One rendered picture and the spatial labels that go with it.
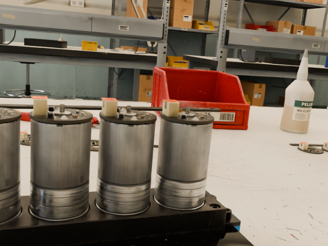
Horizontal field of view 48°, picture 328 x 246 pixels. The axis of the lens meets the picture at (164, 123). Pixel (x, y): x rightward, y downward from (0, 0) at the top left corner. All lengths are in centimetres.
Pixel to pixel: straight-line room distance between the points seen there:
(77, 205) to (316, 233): 13
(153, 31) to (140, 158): 230
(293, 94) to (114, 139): 34
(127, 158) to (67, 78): 438
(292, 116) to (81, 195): 35
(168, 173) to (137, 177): 2
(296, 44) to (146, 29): 113
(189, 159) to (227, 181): 11
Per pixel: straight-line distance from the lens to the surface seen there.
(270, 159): 35
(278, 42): 283
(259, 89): 480
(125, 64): 249
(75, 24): 237
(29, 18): 237
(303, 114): 47
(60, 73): 452
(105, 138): 16
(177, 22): 430
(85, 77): 453
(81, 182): 16
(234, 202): 24
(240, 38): 268
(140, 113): 17
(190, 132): 16
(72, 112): 16
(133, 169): 16
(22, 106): 17
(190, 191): 17
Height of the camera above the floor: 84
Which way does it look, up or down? 12 degrees down
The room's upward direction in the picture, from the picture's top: 5 degrees clockwise
